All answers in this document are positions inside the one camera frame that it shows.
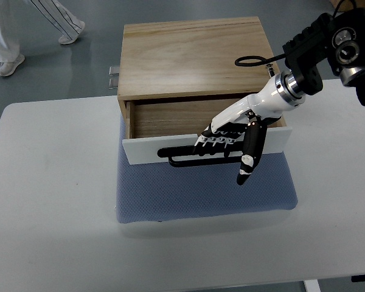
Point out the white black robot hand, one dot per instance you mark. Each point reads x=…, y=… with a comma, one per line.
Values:
x=250, y=117

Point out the black drawer handle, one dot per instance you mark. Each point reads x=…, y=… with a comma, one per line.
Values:
x=183, y=156

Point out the white top drawer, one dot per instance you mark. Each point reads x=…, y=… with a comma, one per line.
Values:
x=153, y=124

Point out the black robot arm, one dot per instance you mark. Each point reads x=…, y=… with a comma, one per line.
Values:
x=338, y=39

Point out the wooden drawer cabinet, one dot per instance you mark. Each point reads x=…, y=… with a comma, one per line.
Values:
x=191, y=58

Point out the blue textured mat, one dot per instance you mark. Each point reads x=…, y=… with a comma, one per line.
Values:
x=160, y=192

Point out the white table leg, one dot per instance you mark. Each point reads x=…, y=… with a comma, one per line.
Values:
x=312, y=286

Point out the black table control box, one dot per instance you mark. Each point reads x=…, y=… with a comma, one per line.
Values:
x=358, y=278

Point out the person in white trousers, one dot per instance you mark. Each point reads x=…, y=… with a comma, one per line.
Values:
x=55, y=12

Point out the grey metal floor bracket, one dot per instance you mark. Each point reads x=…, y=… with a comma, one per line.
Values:
x=114, y=77

